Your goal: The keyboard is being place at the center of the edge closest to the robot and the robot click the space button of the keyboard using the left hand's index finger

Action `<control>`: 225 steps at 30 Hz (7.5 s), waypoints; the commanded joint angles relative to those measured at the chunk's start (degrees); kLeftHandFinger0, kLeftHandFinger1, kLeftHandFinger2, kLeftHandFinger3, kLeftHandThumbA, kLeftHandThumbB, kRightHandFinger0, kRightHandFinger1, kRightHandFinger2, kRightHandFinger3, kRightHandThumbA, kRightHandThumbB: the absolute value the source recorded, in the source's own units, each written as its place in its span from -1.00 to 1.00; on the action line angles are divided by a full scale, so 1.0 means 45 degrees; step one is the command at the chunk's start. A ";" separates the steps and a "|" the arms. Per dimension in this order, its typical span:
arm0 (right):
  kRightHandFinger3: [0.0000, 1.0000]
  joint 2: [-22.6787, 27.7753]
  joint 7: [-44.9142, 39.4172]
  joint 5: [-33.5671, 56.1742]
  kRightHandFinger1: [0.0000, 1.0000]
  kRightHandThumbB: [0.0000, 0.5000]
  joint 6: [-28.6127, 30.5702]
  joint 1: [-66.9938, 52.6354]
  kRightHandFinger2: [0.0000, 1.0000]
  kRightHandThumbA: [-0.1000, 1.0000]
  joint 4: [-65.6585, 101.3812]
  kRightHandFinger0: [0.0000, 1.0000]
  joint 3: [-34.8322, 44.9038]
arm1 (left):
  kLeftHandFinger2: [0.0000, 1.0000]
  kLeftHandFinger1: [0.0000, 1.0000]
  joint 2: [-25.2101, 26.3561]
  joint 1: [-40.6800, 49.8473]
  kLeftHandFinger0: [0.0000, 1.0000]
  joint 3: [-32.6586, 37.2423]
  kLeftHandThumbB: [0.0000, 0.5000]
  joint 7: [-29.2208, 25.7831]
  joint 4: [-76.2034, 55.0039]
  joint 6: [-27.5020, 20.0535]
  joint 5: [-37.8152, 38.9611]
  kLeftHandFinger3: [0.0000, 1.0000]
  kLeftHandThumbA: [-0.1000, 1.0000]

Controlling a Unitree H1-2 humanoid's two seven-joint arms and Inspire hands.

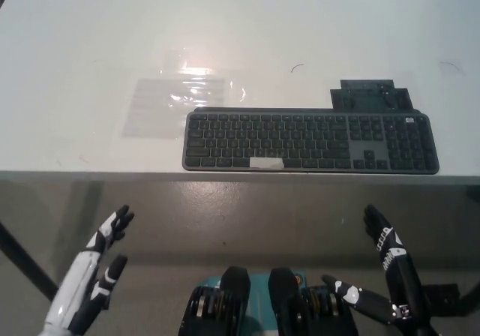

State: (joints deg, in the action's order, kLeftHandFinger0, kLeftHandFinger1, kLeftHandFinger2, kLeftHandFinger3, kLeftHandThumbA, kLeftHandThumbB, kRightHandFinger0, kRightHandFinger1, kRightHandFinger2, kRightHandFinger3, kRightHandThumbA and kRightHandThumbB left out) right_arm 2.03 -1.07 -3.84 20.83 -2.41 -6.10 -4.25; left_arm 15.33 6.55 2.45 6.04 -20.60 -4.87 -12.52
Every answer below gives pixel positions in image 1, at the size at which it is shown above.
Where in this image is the clear plastic sheet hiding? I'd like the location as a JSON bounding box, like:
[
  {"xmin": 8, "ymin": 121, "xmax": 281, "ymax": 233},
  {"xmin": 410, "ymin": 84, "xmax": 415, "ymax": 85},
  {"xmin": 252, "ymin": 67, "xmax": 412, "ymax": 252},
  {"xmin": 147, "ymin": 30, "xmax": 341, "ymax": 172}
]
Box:
[{"xmin": 120, "ymin": 49, "xmax": 248, "ymax": 140}]

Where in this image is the dark grey computer keyboard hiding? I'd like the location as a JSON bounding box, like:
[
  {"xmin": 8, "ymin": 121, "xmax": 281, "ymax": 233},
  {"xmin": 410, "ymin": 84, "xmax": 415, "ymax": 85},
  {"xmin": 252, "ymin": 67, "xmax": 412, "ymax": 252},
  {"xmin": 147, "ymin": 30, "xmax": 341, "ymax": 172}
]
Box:
[{"xmin": 181, "ymin": 106, "xmax": 440, "ymax": 176}]

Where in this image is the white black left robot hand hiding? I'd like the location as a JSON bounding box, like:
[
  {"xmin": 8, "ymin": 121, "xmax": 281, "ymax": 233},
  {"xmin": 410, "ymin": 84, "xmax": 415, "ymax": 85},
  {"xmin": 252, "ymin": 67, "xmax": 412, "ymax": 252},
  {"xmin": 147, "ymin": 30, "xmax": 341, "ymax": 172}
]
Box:
[{"xmin": 40, "ymin": 204, "xmax": 136, "ymax": 336}]

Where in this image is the dark grey mount plate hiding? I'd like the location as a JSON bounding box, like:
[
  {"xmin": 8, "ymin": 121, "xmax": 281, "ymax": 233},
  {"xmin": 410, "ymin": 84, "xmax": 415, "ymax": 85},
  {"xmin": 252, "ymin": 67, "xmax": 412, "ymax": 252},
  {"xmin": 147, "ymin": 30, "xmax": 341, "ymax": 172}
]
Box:
[{"xmin": 330, "ymin": 79, "xmax": 413, "ymax": 111}]

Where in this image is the white tape strip on spacebar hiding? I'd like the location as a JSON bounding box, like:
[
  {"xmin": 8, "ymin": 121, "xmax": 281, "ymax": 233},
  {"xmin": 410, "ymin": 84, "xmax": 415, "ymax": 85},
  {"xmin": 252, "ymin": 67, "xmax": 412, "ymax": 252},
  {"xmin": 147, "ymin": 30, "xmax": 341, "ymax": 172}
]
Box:
[{"xmin": 249, "ymin": 157, "xmax": 284, "ymax": 170}]

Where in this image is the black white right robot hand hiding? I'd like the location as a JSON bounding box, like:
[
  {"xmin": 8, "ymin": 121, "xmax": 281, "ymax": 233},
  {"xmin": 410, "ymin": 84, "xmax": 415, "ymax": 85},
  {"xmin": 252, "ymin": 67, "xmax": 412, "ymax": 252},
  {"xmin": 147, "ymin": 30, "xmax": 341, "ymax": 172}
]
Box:
[{"xmin": 320, "ymin": 203, "xmax": 440, "ymax": 336}]

